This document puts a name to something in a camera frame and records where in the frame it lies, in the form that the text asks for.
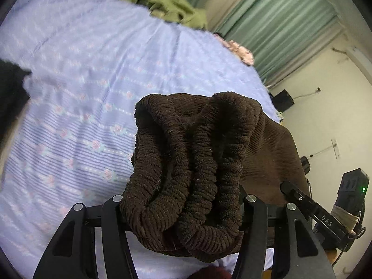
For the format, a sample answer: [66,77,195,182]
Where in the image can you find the dark brown knit pants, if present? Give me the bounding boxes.
[120,92,308,263]

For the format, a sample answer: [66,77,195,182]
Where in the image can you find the black speaker box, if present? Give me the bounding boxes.
[270,90,294,112]

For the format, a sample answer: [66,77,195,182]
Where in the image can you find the pink patterned garment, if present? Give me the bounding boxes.
[223,40,255,66]

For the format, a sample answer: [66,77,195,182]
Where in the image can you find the green curtain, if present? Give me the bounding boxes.
[186,0,344,87]

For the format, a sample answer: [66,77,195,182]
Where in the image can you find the olive green garment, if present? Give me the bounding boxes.
[123,0,208,30]

